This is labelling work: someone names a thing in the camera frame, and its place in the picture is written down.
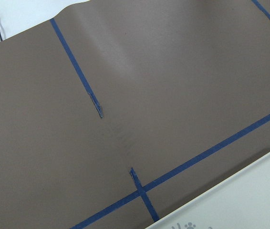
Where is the white bear tray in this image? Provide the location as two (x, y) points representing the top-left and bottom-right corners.
(150, 152), (270, 229)

